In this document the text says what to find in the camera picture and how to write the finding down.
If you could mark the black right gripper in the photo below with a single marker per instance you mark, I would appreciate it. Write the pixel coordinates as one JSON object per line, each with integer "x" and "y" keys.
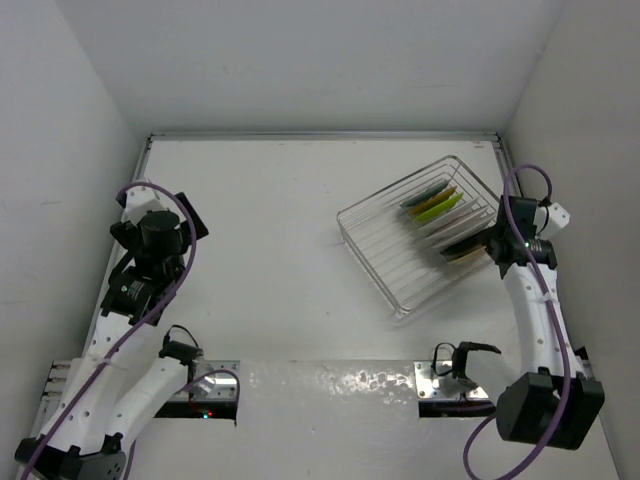
{"x": 487, "y": 236}

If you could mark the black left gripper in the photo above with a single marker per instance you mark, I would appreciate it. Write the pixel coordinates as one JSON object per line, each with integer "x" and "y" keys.
{"x": 125, "y": 233}

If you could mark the beige plate with characters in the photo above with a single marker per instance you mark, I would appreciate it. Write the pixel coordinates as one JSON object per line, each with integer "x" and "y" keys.
{"x": 469, "y": 257}

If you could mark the black plate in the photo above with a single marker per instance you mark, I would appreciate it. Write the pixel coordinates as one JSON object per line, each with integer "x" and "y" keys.
{"x": 459, "y": 248}

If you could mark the grey-blue plate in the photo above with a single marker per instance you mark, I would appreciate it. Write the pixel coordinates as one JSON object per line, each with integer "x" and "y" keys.
{"x": 425, "y": 195}

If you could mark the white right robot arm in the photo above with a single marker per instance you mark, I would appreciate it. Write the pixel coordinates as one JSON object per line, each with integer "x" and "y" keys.
{"x": 550, "y": 391}

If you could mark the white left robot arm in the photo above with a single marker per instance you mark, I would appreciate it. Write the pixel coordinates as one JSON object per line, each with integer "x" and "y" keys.
{"x": 98, "y": 419}

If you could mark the white plate with red rim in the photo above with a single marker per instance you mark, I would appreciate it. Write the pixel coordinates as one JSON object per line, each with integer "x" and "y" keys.
{"x": 455, "y": 224}

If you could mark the lime green plate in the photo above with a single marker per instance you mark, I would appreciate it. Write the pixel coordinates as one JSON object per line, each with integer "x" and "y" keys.
{"x": 444, "y": 206}

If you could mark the mustard yellow plate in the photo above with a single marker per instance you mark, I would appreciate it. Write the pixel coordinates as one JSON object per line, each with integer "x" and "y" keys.
{"x": 432, "y": 202}

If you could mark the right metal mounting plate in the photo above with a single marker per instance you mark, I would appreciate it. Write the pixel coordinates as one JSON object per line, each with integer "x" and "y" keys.
{"x": 433, "y": 388}

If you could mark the metal mounting plate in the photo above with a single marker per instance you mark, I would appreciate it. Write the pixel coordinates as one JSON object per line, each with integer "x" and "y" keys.
{"x": 433, "y": 388}
{"x": 211, "y": 381}

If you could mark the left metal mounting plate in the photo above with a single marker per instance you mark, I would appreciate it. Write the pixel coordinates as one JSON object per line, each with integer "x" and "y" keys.
{"x": 211, "y": 381}

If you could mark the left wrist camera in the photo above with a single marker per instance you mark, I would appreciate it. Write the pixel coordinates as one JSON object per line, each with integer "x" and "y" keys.
{"x": 142, "y": 198}

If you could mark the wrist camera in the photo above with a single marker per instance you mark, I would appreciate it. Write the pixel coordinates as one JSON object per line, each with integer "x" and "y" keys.
{"x": 550, "y": 219}
{"x": 142, "y": 198}

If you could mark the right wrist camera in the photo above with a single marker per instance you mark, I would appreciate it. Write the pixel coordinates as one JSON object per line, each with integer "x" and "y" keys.
{"x": 550, "y": 219}

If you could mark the wire dish rack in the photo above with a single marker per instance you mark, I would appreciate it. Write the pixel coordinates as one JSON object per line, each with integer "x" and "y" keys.
{"x": 407, "y": 268}

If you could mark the back aluminium frame rail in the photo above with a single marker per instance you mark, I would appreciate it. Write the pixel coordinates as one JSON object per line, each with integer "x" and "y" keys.
{"x": 318, "y": 135}

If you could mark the right aluminium frame rail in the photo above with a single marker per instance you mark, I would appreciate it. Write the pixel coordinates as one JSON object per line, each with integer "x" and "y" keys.
{"x": 505, "y": 155}

